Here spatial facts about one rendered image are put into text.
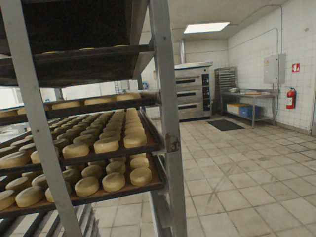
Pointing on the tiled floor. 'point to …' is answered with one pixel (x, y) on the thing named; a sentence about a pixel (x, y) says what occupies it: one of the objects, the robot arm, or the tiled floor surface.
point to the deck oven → (193, 91)
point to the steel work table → (253, 104)
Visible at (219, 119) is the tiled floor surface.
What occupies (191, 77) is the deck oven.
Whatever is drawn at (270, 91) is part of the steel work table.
